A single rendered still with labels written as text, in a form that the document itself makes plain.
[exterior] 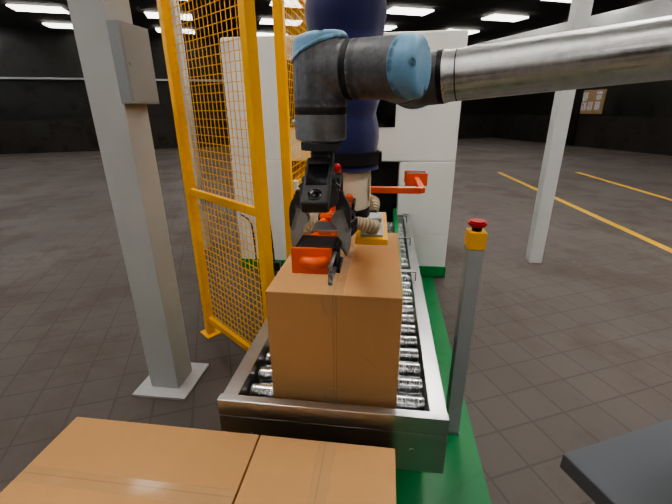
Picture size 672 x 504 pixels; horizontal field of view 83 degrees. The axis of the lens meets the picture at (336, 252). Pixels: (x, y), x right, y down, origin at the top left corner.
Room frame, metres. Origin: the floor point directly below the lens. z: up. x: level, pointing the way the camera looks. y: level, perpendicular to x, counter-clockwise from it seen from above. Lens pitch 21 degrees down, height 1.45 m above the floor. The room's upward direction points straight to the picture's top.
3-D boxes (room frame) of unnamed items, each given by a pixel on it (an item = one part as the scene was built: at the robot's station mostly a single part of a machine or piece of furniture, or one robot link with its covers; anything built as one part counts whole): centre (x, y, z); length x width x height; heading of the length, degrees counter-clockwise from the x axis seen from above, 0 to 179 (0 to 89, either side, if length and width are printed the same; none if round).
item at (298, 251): (0.68, 0.04, 1.19); 0.08 x 0.07 x 0.05; 174
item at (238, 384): (2.11, 0.19, 0.50); 2.31 x 0.05 x 0.19; 173
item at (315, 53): (0.70, 0.02, 1.50); 0.10 x 0.09 x 0.12; 65
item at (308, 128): (0.70, 0.03, 1.41); 0.10 x 0.09 x 0.05; 82
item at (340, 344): (1.27, -0.03, 0.75); 0.60 x 0.40 x 0.40; 173
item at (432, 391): (2.02, -0.45, 0.50); 2.31 x 0.05 x 0.19; 173
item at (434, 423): (0.91, 0.02, 0.58); 0.70 x 0.03 x 0.06; 83
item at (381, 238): (1.26, -0.13, 1.08); 0.34 x 0.10 x 0.05; 174
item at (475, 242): (1.41, -0.55, 0.50); 0.07 x 0.07 x 1.00; 83
